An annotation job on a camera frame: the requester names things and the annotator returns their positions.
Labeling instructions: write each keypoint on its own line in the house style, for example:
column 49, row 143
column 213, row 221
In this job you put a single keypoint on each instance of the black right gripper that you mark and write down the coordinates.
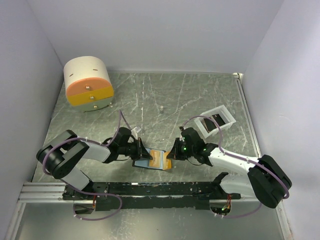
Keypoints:
column 174, row 153

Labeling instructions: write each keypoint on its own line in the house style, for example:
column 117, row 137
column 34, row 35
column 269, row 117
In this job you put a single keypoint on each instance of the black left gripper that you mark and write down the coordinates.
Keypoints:
column 143, row 153

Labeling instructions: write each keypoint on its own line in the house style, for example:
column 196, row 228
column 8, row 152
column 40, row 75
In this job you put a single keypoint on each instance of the gold VIP card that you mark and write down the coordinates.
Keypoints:
column 159, row 160

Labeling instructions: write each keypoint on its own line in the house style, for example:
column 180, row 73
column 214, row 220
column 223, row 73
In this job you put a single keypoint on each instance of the black leather card holder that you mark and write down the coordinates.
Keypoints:
column 142, row 163

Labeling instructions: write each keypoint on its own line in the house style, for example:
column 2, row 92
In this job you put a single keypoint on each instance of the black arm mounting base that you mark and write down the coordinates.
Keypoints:
column 149, row 195

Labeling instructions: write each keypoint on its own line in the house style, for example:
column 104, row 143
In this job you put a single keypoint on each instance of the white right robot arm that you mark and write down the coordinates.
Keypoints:
column 261, row 177

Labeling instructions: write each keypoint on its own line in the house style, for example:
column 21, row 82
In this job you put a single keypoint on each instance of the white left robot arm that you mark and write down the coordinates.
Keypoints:
column 61, row 155

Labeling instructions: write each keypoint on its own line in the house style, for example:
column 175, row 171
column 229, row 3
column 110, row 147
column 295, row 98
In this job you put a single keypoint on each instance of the beige orange mini drawer cabinet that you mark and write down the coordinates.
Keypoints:
column 87, row 84

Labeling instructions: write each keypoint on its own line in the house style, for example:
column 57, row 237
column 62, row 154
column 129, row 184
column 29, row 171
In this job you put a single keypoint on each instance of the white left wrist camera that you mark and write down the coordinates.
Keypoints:
column 136, row 131

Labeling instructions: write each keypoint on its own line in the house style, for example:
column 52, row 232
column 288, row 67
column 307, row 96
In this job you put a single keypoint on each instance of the aluminium rail frame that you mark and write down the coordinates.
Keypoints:
column 140, row 96

